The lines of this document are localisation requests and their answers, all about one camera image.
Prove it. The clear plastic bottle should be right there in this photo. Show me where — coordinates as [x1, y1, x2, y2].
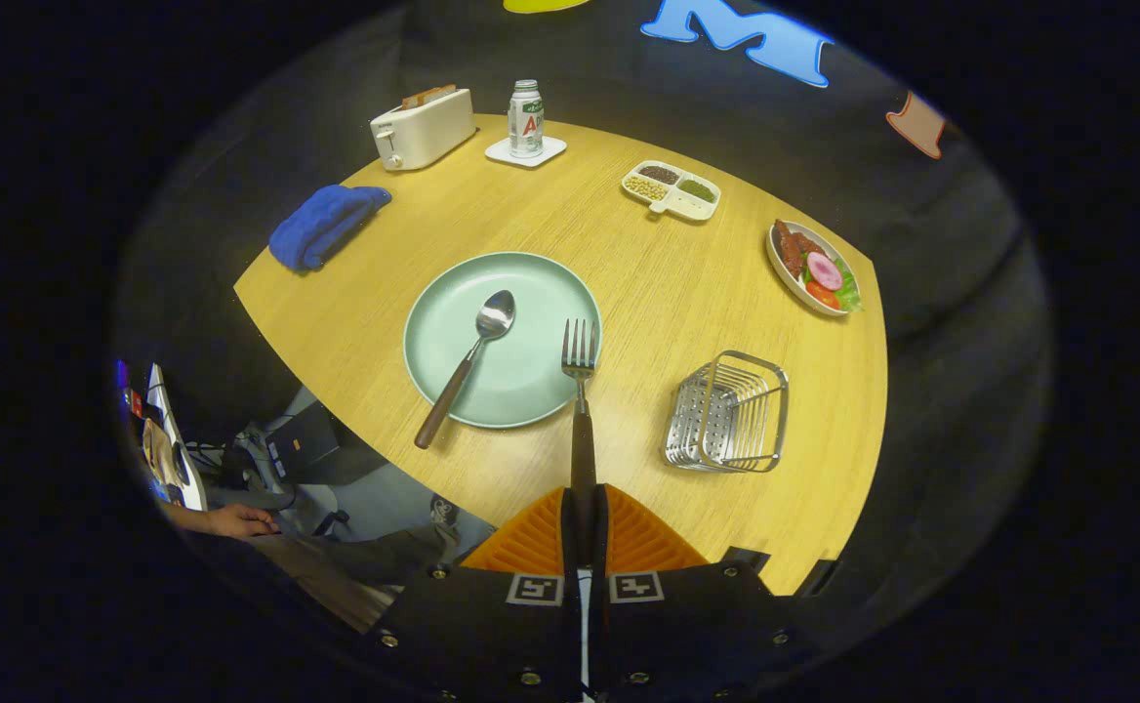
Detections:
[508, 79, 545, 159]

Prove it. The pale green plate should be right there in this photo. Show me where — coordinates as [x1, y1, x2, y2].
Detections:
[403, 252, 603, 430]

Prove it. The white square coaster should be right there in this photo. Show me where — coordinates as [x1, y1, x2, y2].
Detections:
[485, 135, 568, 169]

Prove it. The white divided dish with grains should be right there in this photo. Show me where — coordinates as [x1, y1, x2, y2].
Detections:
[621, 160, 722, 223]

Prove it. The white-edged computer screen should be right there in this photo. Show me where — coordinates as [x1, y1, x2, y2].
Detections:
[143, 363, 208, 512]

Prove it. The black box device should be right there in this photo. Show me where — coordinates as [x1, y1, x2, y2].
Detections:
[265, 400, 342, 479]

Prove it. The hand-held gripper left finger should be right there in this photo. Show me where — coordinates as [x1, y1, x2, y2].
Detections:
[365, 485, 590, 703]

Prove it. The fork with wooden handle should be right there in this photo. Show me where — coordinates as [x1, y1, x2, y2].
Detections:
[560, 317, 598, 572]

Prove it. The white toaster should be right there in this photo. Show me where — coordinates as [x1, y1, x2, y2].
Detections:
[370, 88, 477, 173]

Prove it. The white plate of food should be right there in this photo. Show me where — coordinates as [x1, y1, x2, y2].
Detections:
[765, 219, 864, 317]

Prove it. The blue folded towel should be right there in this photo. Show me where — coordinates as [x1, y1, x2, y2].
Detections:
[268, 185, 393, 272]

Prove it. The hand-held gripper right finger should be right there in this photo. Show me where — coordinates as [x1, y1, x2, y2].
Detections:
[585, 485, 815, 703]

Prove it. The spoon with wooden handle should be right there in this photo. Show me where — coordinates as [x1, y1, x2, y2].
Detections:
[414, 289, 517, 450]

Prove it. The blue glowing computer screen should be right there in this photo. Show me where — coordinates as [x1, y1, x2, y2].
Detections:
[116, 359, 144, 421]

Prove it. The metal wire rack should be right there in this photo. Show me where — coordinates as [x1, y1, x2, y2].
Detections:
[664, 350, 791, 475]

